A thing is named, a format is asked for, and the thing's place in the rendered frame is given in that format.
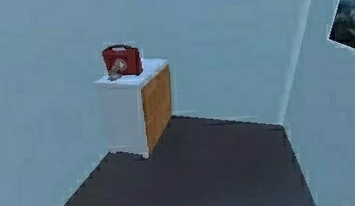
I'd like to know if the dark framed wall picture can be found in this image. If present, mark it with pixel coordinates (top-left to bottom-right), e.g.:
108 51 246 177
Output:
326 0 355 56

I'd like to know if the white and wooden cabinet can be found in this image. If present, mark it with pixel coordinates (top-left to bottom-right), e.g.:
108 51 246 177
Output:
93 56 176 162

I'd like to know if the red case with handle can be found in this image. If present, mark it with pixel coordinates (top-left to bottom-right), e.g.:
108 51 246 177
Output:
101 42 144 78

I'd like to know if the small grey key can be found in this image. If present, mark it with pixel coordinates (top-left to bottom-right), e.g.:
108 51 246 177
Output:
106 70 122 82

